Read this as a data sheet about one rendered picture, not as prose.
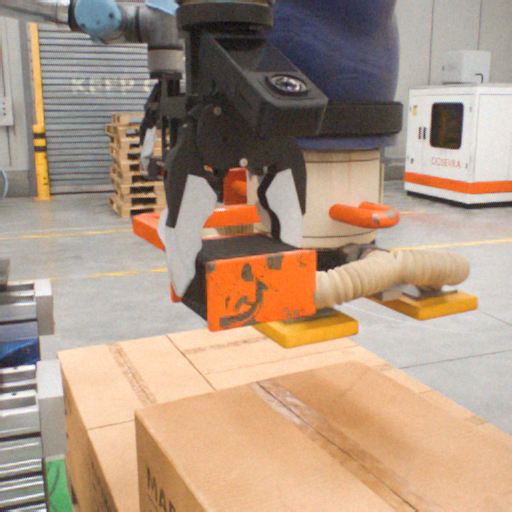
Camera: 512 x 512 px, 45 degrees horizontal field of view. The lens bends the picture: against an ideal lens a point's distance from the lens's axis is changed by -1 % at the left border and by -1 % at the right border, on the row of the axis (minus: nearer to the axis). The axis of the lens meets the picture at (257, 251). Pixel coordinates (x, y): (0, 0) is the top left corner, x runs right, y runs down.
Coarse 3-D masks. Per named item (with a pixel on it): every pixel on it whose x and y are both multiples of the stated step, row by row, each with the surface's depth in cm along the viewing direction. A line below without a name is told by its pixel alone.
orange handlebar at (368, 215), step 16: (240, 192) 99; (224, 208) 74; (240, 208) 74; (256, 208) 75; (336, 208) 76; (352, 208) 74; (368, 208) 77; (384, 208) 74; (144, 224) 65; (208, 224) 73; (224, 224) 74; (240, 224) 75; (352, 224) 74; (368, 224) 72; (384, 224) 72; (160, 240) 61
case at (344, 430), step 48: (240, 384) 97; (288, 384) 97; (336, 384) 97; (384, 384) 97; (144, 432) 86; (192, 432) 83; (240, 432) 83; (288, 432) 83; (336, 432) 83; (384, 432) 83; (432, 432) 83; (480, 432) 83; (144, 480) 88; (192, 480) 72; (240, 480) 72; (288, 480) 72; (336, 480) 72; (384, 480) 72; (432, 480) 72; (480, 480) 72
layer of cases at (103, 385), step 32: (64, 352) 215; (96, 352) 215; (128, 352) 215; (160, 352) 215; (192, 352) 215; (224, 352) 215; (256, 352) 215; (288, 352) 215; (320, 352) 216; (352, 352) 215; (64, 384) 201; (96, 384) 190; (128, 384) 190; (160, 384) 190; (192, 384) 190; (224, 384) 190; (416, 384) 190; (96, 416) 170; (128, 416) 170; (96, 448) 154; (128, 448) 154; (96, 480) 155; (128, 480) 141
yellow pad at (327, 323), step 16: (288, 320) 70; (304, 320) 71; (320, 320) 71; (336, 320) 71; (352, 320) 71; (272, 336) 69; (288, 336) 67; (304, 336) 68; (320, 336) 69; (336, 336) 70
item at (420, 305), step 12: (408, 288) 81; (444, 288) 81; (372, 300) 84; (396, 300) 79; (408, 300) 78; (420, 300) 78; (432, 300) 78; (444, 300) 78; (456, 300) 78; (468, 300) 79; (408, 312) 77; (420, 312) 76; (432, 312) 76; (444, 312) 77; (456, 312) 78
